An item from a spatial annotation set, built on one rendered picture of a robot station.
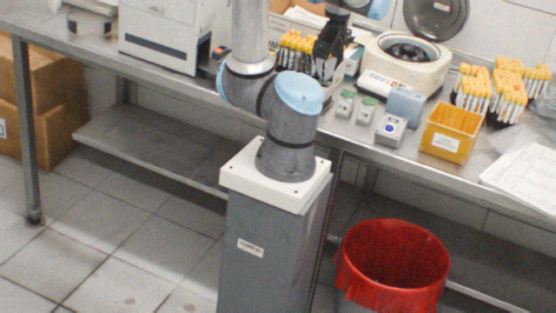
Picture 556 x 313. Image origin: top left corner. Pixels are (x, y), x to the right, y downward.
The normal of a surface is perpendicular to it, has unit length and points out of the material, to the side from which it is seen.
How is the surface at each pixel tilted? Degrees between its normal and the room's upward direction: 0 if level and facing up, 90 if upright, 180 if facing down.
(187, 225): 0
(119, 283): 0
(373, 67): 90
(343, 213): 1
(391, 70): 90
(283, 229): 90
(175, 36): 90
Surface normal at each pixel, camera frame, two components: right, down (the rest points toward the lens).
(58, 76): 0.84, 0.38
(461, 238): 0.12, -0.82
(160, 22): -0.42, 0.47
